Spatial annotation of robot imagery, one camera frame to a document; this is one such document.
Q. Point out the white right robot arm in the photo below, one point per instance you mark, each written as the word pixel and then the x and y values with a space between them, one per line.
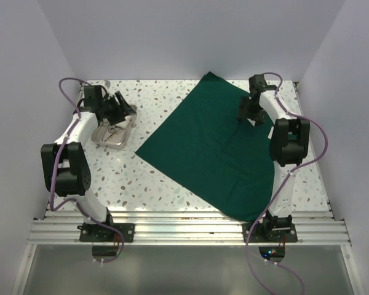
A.
pixel 288 147

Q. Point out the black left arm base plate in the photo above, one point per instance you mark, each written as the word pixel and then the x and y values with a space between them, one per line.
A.
pixel 123 232

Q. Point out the white indicator strip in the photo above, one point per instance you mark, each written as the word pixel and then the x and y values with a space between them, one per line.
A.
pixel 270 133

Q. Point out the stainless steel instrument tray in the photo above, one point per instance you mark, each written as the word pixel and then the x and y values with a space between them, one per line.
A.
pixel 115 136

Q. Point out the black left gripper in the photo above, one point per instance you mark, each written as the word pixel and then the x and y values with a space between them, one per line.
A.
pixel 120 109

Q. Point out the green surgical drape cloth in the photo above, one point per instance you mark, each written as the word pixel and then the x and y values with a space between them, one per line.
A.
pixel 204 148

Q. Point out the steel hemostat forceps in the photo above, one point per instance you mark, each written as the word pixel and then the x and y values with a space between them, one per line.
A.
pixel 113 130

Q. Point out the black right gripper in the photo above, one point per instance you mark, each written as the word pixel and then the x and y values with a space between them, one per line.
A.
pixel 243 111

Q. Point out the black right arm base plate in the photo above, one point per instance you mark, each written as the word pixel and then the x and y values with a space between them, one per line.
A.
pixel 262 235

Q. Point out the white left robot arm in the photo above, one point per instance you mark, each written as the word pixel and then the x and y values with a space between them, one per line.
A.
pixel 66 170

